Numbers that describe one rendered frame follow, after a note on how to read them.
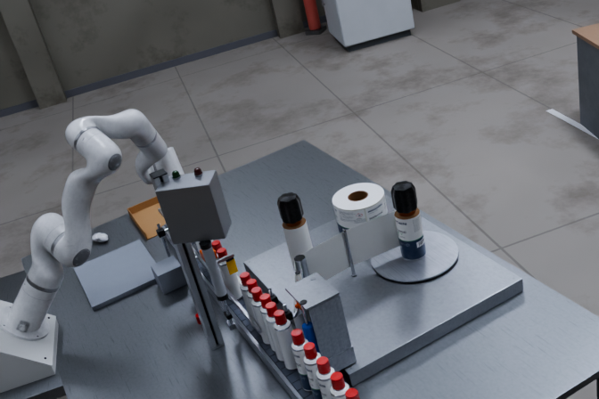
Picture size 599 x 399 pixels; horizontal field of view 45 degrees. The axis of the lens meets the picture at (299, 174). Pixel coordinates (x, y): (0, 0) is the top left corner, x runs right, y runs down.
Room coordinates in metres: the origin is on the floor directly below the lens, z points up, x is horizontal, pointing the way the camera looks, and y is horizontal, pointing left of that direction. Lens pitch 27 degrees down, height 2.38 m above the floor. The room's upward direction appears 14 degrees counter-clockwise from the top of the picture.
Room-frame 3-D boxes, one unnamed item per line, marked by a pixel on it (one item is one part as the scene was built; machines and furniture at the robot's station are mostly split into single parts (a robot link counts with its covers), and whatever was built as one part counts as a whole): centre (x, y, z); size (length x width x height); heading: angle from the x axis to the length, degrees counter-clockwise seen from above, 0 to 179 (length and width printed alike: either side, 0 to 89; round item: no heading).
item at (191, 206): (1.97, 0.33, 1.38); 0.17 x 0.10 x 0.19; 77
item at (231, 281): (2.18, 0.32, 0.98); 0.05 x 0.05 x 0.20
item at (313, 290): (1.74, 0.05, 1.14); 0.14 x 0.11 x 0.01; 22
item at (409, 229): (2.16, -0.33, 1.04); 0.09 x 0.09 x 0.29
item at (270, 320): (1.80, 0.18, 0.98); 0.05 x 0.05 x 0.20
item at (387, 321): (2.15, -0.17, 0.86); 0.80 x 0.67 x 0.05; 22
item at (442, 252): (2.16, -0.33, 0.89); 0.31 x 0.31 x 0.01
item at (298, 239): (2.27, 0.06, 1.03); 0.09 x 0.09 x 0.30
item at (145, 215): (3.02, 0.66, 0.85); 0.30 x 0.26 x 0.04; 22
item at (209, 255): (1.91, 0.32, 1.18); 0.04 x 0.04 x 0.21
